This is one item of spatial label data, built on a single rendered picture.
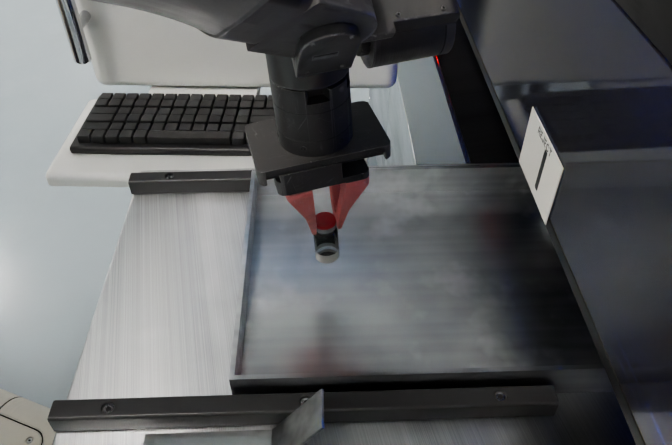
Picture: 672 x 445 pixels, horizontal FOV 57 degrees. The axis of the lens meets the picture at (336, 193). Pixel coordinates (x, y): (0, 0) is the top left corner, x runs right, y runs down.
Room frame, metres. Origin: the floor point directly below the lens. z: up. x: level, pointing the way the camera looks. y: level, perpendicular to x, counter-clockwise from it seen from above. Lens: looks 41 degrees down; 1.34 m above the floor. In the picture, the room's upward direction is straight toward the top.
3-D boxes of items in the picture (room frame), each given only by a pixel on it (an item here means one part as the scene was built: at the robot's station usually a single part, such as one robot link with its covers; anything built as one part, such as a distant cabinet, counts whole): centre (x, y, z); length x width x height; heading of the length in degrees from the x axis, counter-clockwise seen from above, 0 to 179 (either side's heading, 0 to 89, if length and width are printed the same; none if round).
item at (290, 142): (0.38, 0.02, 1.09); 0.10 x 0.07 x 0.07; 105
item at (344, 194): (0.38, 0.01, 1.01); 0.07 x 0.07 x 0.09; 15
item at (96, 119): (0.76, 0.18, 0.82); 0.40 x 0.14 x 0.02; 89
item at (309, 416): (0.23, 0.08, 0.91); 0.14 x 0.03 x 0.06; 92
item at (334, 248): (0.39, 0.01, 0.95); 0.02 x 0.02 x 0.04
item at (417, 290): (0.40, -0.08, 0.90); 0.34 x 0.26 x 0.04; 92
